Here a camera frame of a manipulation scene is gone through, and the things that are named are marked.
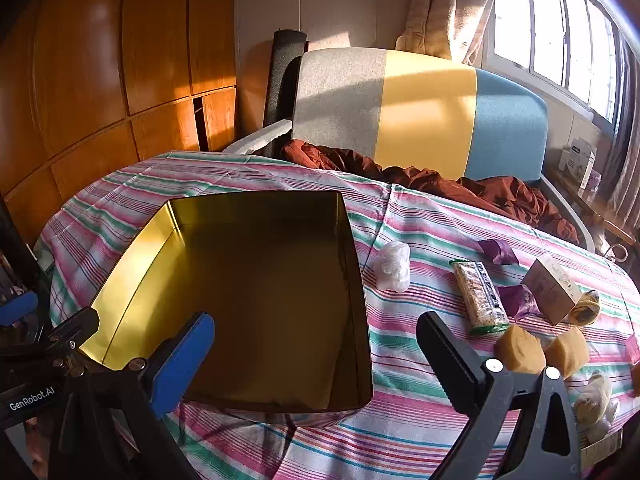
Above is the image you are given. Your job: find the purple snack packet cartoon figure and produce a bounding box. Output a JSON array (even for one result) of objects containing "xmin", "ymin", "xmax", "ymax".
[{"xmin": 497, "ymin": 284, "xmax": 542, "ymax": 321}]

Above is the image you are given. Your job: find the small beige cardboard box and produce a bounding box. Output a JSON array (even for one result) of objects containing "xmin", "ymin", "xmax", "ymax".
[{"xmin": 520, "ymin": 253, "xmax": 583, "ymax": 327}]

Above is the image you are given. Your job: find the rust brown quilt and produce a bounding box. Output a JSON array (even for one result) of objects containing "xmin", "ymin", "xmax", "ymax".
[{"xmin": 281, "ymin": 138, "xmax": 581, "ymax": 246}]

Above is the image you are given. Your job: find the white carton box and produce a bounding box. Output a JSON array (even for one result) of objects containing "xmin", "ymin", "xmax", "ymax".
[{"xmin": 557, "ymin": 137, "xmax": 598, "ymax": 191}]

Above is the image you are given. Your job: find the cracker packet with green ends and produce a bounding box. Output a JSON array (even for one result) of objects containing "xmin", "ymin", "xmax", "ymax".
[{"xmin": 448, "ymin": 258, "xmax": 510, "ymax": 337}]

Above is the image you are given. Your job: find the grey yellow blue armchair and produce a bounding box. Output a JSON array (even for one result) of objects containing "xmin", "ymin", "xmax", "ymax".
[{"xmin": 222, "ymin": 47, "xmax": 596, "ymax": 253}]

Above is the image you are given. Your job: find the maroon tin box gold inside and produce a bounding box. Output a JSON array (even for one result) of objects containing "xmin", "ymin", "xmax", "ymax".
[{"xmin": 90, "ymin": 191, "xmax": 375, "ymax": 428}]

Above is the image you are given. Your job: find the wooden wardrobe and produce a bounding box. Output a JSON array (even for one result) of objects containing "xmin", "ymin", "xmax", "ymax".
[{"xmin": 0, "ymin": 0, "xmax": 238, "ymax": 246}]

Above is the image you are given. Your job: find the striped bed sheet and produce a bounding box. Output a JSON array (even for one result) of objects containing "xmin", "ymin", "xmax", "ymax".
[{"xmin": 32, "ymin": 150, "xmax": 640, "ymax": 480}]

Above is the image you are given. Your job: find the window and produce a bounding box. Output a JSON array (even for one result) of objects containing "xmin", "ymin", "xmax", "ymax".
[{"xmin": 482, "ymin": 0, "xmax": 636, "ymax": 131}]

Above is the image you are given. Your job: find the white cable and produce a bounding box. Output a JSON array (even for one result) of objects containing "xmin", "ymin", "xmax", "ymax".
[{"xmin": 597, "ymin": 242, "xmax": 631, "ymax": 263}]

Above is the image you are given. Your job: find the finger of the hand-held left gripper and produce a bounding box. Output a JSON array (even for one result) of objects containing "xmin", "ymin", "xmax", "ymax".
[
  {"xmin": 0, "ymin": 290, "xmax": 41, "ymax": 341},
  {"xmin": 42, "ymin": 306, "xmax": 101, "ymax": 361}
]

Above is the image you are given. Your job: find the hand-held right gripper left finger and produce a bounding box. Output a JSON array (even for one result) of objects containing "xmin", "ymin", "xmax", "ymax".
[{"xmin": 47, "ymin": 311, "xmax": 217, "ymax": 480}]

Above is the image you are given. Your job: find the clear plastic bag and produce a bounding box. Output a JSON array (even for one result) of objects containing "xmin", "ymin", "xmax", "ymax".
[{"xmin": 375, "ymin": 241, "xmax": 412, "ymax": 292}]

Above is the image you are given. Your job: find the plain purple snack packet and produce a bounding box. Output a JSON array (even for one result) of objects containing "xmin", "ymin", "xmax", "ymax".
[{"xmin": 477, "ymin": 238, "xmax": 521, "ymax": 266}]

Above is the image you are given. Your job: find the yellow sponge block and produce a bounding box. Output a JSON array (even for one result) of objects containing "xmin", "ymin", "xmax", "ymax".
[
  {"xmin": 544, "ymin": 326, "xmax": 591, "ymax": 380},
  {"xmin": 494, "ymin": 323, "xmax": 547, "ymax": 373}
]

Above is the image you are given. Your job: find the white rolled sock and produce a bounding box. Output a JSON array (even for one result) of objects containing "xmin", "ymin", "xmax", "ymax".
[{"xmin": 572, "ymin": 369, "xmax": 621, "ymax": 443}]

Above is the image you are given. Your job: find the beige patterned curtain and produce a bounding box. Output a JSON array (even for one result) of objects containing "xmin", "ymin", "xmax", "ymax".
[{"xmin": 396, "ymin": 0, "xmax": 496, "ymax": 63}]

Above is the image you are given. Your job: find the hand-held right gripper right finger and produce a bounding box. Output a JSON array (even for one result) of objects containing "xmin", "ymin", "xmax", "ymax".
[{"xmin": 416, "ymin": 311, "xmax": 583, "ymax": 480}]

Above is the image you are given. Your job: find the yellow sock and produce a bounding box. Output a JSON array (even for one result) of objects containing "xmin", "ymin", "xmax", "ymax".
[{"xmin": 567, "ymin": 288, "xmax": 601, "ymax": 326}]

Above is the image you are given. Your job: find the wooden side table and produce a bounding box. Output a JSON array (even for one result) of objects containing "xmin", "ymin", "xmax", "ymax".
[{"xmin": 545, "ymin": 160, "xmax": 638, "ymax": 248}]

